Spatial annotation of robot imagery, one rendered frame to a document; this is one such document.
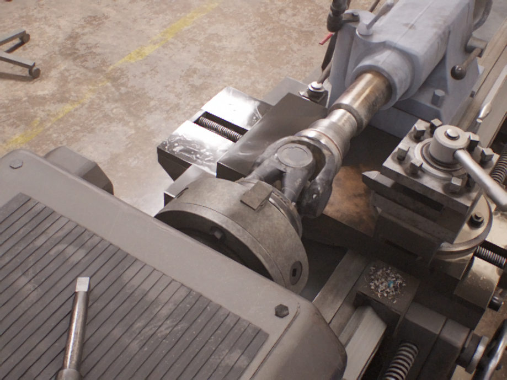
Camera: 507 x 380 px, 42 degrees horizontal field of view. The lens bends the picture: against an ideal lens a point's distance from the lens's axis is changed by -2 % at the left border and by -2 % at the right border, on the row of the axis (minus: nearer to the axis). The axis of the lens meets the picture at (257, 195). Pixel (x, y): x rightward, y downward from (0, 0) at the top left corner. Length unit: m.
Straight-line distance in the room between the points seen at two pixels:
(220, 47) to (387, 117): 1.94
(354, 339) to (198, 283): 0.62
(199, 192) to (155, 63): 2.42
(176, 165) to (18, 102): 1.73
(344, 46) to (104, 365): 1.06
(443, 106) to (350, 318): 0.59
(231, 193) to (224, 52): 2.53
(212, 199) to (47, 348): 0.39
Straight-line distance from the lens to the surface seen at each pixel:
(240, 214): 0.95
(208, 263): 0.73
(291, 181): 1.09
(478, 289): 1.41
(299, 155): 1.14
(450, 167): 1.21
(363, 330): 1.31
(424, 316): 1.42
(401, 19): 1.57
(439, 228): 1.22
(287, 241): 0.97
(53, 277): 0.73
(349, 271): 1.40
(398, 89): 1.43
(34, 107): 3.16
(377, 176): 1.23
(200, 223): 0.96
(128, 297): 0.70
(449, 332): 1.42
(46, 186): 0.82
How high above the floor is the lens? 1.91
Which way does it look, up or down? 45 degrees down
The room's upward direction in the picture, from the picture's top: 7 degrees clockwise
